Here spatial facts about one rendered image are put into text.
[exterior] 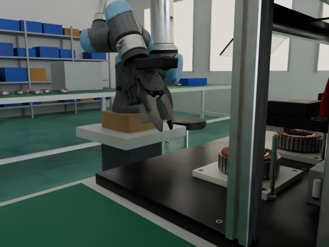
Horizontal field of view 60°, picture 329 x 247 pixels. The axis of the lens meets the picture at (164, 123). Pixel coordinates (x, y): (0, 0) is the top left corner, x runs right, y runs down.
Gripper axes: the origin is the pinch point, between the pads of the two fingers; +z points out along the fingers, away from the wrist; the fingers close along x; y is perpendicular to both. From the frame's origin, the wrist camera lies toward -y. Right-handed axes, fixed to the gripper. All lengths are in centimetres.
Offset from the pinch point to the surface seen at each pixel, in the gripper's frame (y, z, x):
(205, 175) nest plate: -12.1, 14.3, 7.4
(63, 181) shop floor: 207, -22, -58
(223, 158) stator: -15.4, 12.5, 4.8
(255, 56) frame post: -35.8, 4.6, 20.3
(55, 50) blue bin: 475, -344, -232
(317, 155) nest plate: -21.0, 19.2, -20.7
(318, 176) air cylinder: -29.3, 20.0, 3.7
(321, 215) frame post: -35.0, 21.0, 20.3
